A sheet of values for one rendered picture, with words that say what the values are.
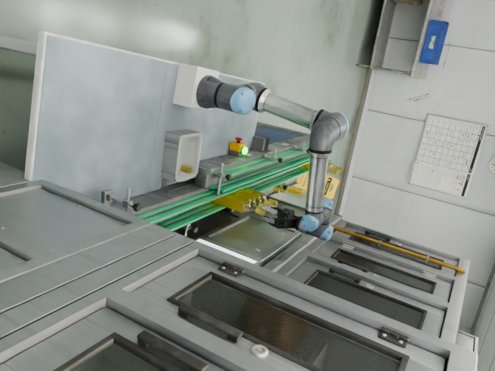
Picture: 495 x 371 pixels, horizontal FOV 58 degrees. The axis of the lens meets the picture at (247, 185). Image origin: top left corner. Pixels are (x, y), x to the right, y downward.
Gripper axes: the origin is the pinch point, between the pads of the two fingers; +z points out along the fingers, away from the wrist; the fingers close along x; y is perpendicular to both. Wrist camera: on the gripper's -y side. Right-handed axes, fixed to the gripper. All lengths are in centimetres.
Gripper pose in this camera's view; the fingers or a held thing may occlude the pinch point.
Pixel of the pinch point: (262, 212)
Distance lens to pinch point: 223.3
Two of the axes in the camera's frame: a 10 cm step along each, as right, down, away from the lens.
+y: 4.8, -1.9, 8.6
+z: -8.6, -2.8, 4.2
